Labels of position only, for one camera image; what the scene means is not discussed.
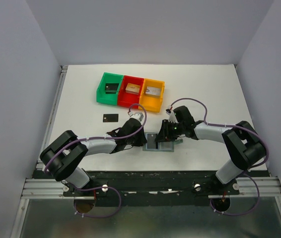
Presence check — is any sage green card holder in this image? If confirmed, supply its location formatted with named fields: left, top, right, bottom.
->
left=142, top=132, right=183, bottom=152

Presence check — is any black credit card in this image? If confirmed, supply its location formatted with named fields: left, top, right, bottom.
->
left=103, top=114, right=119, bottom=123

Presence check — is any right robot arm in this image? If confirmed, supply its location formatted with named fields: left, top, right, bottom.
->
left=155, top=106, right=267, bottom=184

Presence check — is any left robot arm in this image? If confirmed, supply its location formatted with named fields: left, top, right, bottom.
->
left=39, top=115, right=147, bottom=189

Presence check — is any silver card stack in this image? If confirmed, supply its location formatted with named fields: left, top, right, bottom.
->
left=145, top=86, right=161, bottom=97

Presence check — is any tan card stack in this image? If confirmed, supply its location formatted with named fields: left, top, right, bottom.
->
left=125, top=83, right=140, bottom=95

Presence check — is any black card stack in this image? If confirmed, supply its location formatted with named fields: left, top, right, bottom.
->
left=105, top=83, right=119, bottom=94

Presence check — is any yellow plastic bin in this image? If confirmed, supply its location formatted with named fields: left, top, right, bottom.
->
left=139, top=78, right=165, bottom=113

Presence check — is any red plastic bin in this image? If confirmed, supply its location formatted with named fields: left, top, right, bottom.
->
left=117, top=75, right=144, bottom=108

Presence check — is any green plastic bin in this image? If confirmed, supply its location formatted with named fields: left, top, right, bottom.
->
left=96, top=72, right=124, bottom=106

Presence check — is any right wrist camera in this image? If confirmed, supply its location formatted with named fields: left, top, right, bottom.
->
left=166, top=109, right=178, bottom=123

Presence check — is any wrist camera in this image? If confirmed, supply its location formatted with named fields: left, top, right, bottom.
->
left=166, top=109, right=178, bottom=123
left=128, top=112, right=144, bottom=123

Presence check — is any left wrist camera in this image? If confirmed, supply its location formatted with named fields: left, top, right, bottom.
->
left=128, top=112, right=144, bottom=123

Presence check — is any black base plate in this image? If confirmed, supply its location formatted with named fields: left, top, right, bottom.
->
left=32, top=170, right=249, bottom=208

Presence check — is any aluminium frame rail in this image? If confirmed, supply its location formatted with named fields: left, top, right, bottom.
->
left=21, top=65, right=68, bottom=199

